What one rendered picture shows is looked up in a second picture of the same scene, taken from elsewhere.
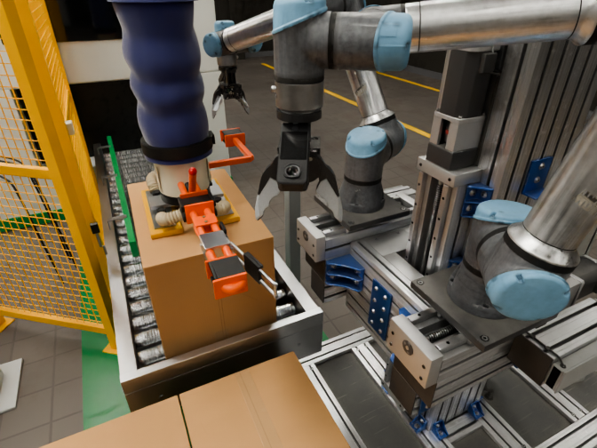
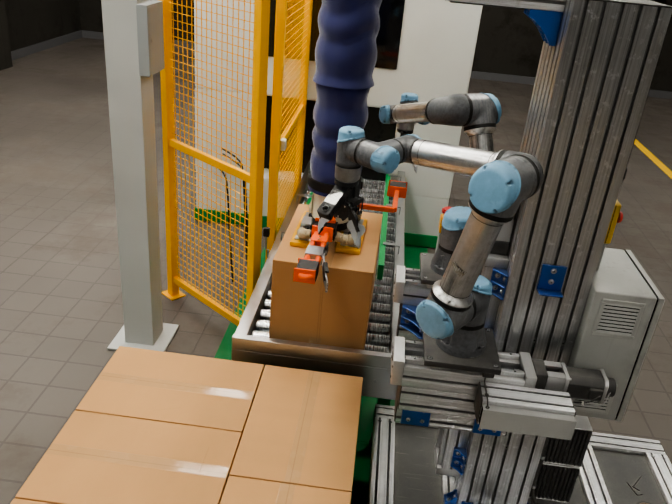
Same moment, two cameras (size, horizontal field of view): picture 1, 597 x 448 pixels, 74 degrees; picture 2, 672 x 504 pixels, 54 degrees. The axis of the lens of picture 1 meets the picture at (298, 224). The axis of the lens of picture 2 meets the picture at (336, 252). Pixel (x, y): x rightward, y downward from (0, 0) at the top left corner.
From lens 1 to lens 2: 140 cm
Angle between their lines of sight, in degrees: 26
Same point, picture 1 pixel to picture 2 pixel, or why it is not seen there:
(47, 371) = (192, 342)
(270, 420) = (314, 404)
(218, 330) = (313, 335)
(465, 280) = not seen: hidden behind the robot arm
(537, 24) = (468, 168)
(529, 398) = not seen: outside the picture
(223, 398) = (292, 379)
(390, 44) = (376, 161)
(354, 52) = (363, 160)
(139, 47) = (322, 111)
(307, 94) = (345, 173)
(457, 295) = not seen: hidden behind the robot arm
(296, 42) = (342, 149)
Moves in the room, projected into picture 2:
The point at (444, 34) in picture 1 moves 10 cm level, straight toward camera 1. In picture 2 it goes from (428, 160) to (403, 166)
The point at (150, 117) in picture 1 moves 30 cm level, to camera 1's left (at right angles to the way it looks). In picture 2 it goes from (317, 158) to (257, 141)
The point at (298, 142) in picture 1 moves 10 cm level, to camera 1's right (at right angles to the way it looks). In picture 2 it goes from (336, 195) to (366, 204)
